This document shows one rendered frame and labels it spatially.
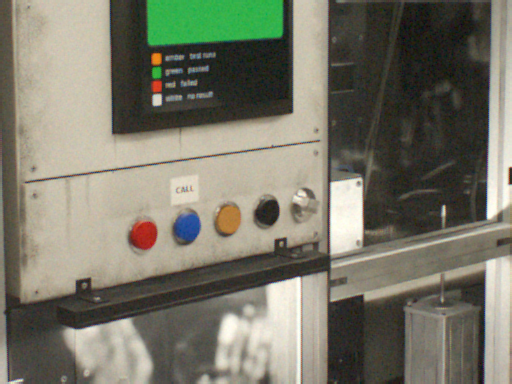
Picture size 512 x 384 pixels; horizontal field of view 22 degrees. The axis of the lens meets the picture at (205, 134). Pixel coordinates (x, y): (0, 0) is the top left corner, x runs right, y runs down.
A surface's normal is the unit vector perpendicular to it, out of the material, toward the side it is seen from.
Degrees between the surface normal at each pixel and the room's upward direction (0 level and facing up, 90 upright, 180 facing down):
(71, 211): 90
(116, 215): 90
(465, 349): 90
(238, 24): 90
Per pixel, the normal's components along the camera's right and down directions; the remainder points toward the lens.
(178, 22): 0.66, 0.10
